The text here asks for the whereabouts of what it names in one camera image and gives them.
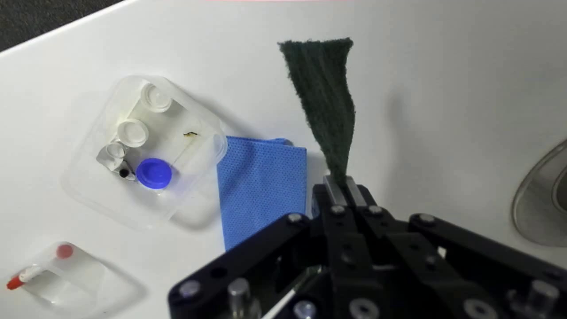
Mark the white plastic bottle cap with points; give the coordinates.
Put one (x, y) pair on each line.
(156, 98)
(131, 131)

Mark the blue cloth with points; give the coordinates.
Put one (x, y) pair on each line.
(259, 188)

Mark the small black bead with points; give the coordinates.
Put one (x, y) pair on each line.
(124, 172)

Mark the small clear plastic container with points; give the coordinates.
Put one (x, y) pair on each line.
(89, 284)

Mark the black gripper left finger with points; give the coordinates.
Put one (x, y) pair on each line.
(284, 266)

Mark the small clear plastic bottle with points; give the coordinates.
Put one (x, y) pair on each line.
(110, 156)

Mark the blue bottle cap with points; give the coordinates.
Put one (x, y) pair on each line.
(154, 174)

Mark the large clear plastic container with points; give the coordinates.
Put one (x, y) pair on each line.
(177, 201)

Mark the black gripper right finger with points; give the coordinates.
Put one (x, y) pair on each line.
(426, 266)

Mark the small red-capped white tube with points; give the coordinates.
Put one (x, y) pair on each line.
(64, 250)

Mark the dark grey towel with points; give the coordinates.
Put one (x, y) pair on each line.
(325, 100)

